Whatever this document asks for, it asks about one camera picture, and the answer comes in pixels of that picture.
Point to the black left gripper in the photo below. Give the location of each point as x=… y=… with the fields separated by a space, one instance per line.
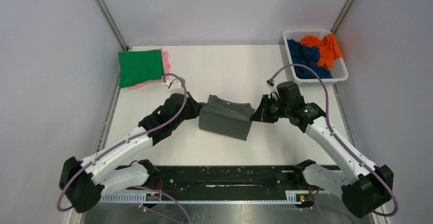
x=193 y=106

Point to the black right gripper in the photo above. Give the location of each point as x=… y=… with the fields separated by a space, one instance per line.
x=263 y=109

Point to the grey t-shirt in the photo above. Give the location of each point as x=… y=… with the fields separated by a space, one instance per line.
x=226 y=118

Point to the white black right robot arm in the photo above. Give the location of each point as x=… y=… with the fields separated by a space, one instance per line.
x=361 y=184

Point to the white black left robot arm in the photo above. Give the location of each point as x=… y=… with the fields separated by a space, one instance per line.
x=84 y=182

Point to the folded pink t-shirt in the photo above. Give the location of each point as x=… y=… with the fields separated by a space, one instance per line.
x=166 y=69

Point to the blue t-shirt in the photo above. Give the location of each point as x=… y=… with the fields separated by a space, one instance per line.
x=307 y=56

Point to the folded green t-shirt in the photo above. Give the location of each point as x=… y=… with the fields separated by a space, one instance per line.
x=140 y=67

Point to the white plastic laundry basket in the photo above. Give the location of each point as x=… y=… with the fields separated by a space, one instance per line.
x=301 y=73

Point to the orange t-shirt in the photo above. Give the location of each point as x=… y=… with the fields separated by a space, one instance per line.
x=328 y=47

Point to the aluminium frame rail right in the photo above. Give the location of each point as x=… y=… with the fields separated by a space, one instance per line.
x=341 y=16

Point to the aluminium frame rail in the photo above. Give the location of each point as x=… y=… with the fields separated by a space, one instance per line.
x=341 y=16
x=112 y=24

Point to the aluminium frame rail left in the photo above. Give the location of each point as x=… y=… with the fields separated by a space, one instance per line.
x=112 y=24

